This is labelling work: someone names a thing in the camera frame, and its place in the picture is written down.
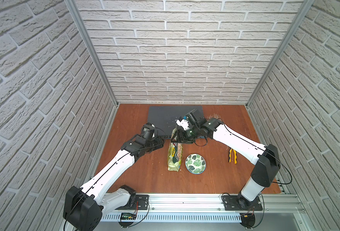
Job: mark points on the green oats bag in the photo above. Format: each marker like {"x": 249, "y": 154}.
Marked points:
{"x": 175, "y": 153}

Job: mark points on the grey network switch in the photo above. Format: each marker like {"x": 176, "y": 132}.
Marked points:
{"x": 164, "y": 117}

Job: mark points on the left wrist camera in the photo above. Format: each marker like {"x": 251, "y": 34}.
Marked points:
{"x": 147, "y": 131}

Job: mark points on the left small circuit board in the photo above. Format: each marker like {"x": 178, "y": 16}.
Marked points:
{"x": 128, "y": 216}

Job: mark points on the green leaf pattern bowl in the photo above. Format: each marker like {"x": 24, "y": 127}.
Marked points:
{"x": 195, "y": 164}

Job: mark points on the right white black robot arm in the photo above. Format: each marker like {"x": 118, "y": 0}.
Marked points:
{"x": 265, "y": 158}

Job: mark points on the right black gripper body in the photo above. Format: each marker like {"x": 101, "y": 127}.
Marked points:
{"x": 180, "y": 134}

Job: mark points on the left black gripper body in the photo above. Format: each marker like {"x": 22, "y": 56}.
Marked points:
{"x": 157, "y": 141}

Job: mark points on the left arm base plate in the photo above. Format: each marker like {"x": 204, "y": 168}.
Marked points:
{"x": 140, "y": 202}

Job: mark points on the aluminium frame rail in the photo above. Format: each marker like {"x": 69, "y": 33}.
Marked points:
{"x": 170, "y": 207}

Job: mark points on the yellow black pliers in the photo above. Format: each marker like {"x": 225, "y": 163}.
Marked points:
{"x": 232, "y": 156}

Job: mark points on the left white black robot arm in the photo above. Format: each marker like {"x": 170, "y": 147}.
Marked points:
{"x": 85, "y": 205}

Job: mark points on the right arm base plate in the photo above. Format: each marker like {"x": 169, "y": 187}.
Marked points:
{"x": 239, "y": 203}

